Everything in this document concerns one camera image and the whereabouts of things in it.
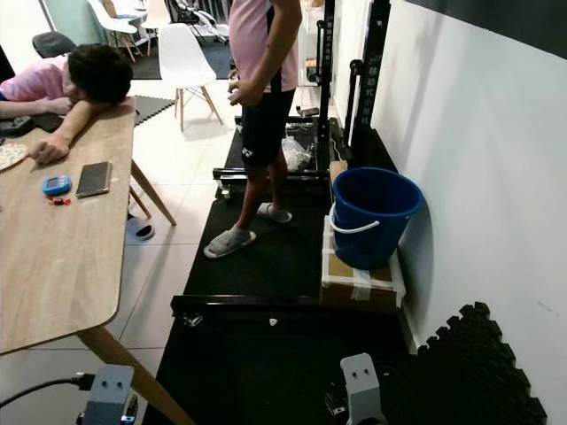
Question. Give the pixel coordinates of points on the black interlocking foam mat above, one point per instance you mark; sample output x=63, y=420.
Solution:
x=478, y=372

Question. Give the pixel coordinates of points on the small blue timer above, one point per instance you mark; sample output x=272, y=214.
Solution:
x=57, y=186

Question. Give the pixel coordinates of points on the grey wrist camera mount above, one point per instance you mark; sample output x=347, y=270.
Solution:
x=109, y=391
x=361, y=385

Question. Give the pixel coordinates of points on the blue plastic bucket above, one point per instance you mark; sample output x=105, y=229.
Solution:
x=372, y=235

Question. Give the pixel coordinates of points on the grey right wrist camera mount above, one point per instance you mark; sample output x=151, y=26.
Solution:
x=361, y=385

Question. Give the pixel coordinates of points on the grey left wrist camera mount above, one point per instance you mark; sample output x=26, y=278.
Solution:
x=109, y=391

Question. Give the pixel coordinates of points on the black rubber floor mat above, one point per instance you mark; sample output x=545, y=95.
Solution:
x=283, y=257

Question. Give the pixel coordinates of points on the taped cardboard box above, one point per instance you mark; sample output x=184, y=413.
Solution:
x=354, y=285

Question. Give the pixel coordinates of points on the dark smartphone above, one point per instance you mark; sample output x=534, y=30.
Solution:
x=94, y=180

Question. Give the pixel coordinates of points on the sleeping person in pink shirt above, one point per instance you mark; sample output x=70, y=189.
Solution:
x=97, y=75

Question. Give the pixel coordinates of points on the light wooden table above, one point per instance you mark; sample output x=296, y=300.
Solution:
x=53, y=266

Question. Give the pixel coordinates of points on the black metal platform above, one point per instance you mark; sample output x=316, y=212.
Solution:
x=257, y=363

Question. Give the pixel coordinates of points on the standing person in black shorts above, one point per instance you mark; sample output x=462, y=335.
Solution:
x=266, y=124

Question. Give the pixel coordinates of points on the black mobile gantry frame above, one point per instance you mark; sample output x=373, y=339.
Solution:
x=323, y=88

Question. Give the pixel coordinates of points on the round woven fan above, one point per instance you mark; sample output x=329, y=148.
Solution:
x=13, y=156

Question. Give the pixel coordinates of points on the white chair with wooden legs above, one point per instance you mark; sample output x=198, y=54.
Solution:
x=111, y=18
x=182, y=57

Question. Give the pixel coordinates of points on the clear plastic bag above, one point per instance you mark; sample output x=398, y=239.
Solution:
x=297, y=154

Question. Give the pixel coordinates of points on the black office chair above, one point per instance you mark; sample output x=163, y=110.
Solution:
x=53, y=43

